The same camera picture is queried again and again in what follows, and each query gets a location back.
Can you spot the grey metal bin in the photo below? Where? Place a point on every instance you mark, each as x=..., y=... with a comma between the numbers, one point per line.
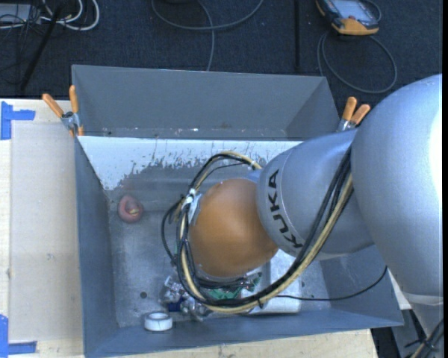
x=142, y=259

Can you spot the red round toy fruit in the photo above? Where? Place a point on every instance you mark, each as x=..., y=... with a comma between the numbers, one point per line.
x=127, y=215

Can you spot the pale wood flat board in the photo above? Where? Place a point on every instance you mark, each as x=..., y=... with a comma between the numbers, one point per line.
x=45, y=218

